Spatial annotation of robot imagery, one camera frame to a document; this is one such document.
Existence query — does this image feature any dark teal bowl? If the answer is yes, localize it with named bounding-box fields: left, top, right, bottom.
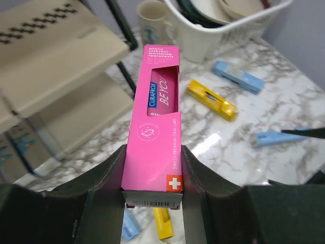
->
left=176, top=0, right=223, bottom=28

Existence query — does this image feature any metallic blue toothpaste box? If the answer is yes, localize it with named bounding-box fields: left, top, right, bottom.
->
left=4, top=119, right=60, bottom=177
left=1, top=133, right=36, bottom=186

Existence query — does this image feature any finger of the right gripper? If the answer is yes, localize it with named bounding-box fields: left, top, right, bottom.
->
left=268, top=170, right=324, bottom=185
left=281, top=128, right=325, bottom=139

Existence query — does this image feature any yellow toothpaste box lower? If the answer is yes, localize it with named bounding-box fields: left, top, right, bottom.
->
left=153, top=207, right=174, bottom=240

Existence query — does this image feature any yellow toothpaste box right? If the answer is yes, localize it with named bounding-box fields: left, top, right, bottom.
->
left=186, top=79, right=238, bottom=121

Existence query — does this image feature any red rimmed plate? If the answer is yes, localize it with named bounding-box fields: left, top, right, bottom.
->
left=218, top=0, right=270, bottom=20

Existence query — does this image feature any white plastic dish basket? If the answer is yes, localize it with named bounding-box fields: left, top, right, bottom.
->
left=165, top=1, right=292, bottom=63

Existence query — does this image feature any cream ceramic mug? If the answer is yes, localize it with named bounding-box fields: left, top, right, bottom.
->
left=137, top=1, right=177, bottom=46

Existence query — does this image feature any light blue toothpaste box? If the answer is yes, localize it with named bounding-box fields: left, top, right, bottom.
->
left=121, top=209, right=142, bottom=241

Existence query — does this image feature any light blue box far right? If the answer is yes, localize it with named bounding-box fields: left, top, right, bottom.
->
left=212, top=61, right=265, bottom=95

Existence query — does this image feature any beige three-tier shelf rack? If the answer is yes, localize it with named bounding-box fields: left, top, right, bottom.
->
left=1, top=1, right=138, bottom=174

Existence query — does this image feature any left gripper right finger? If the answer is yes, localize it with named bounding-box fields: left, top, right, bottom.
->
left=181, top=146, right=324, bottom=243

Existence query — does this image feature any white plate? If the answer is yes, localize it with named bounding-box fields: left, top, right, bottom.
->
left=190, top=0, right=234, bottom=25

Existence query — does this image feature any pink toothpaste box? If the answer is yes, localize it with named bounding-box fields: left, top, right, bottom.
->
left=121, top=45, right=183, bottom=209

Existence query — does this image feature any yellow toothpaste box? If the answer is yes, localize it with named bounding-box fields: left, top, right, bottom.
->
left=186, top=79, right=238, bottom=121
left=153, top=207, right=174, bottom=240

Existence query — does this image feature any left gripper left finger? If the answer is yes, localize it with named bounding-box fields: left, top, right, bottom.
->
left=1, top=145, right=126, bottom=243

